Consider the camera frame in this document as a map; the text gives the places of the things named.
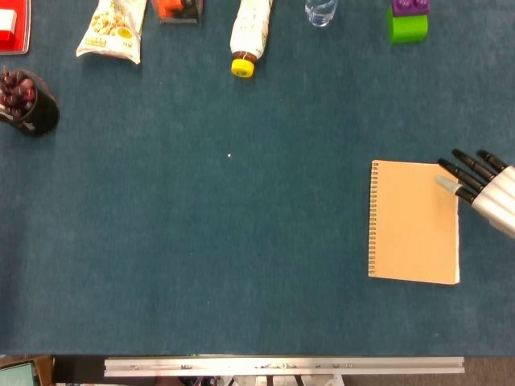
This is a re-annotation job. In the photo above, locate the clear plastic water bottle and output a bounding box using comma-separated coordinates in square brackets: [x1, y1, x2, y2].
[304, 0, 339, 28]

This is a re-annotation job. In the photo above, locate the green toy block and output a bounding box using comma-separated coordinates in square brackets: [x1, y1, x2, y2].
[386, 5, 430, 45]

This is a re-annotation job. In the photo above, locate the white snack bag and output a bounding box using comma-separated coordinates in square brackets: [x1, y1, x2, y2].
[76, 0, 148, 65]

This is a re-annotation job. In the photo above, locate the teal felt table cloth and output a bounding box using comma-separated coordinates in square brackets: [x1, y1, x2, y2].
[0, 0, 515, 357]

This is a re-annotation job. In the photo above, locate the teal screen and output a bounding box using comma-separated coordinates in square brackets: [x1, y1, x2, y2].
[0, 361, 38, 386]

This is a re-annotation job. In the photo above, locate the black cup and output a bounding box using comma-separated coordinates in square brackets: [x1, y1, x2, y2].
[0, 68, 61, 138]

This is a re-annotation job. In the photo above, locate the white bottle with yellow cap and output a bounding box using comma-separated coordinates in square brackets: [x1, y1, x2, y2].
[229, 0, 274, 79]

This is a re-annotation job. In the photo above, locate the dark red grapes bunch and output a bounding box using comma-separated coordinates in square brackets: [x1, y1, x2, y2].
[0, 66, 38, 117]

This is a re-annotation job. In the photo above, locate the purple toy block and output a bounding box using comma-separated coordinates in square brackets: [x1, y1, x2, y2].
[391, 0, 431, 18]

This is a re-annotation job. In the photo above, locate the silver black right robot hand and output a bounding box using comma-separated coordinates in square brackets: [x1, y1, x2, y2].
[435, 149, 515, 239]

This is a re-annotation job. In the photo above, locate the red tray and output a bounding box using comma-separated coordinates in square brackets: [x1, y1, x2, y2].
[0, 0, 32, 55]

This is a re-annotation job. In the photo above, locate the orange item in clear box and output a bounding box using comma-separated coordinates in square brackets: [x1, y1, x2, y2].
[150, 0, 204, 25]

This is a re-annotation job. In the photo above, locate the kraft cover spiral notebook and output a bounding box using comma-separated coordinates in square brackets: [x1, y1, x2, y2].
[367, 159, 461, 285]

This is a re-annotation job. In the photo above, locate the white and red box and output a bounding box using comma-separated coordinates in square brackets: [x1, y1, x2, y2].
[0, 8, 19, 42]

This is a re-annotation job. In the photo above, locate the aluminium profile rail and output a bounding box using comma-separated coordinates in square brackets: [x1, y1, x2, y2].
[103, 356, 466, 378]

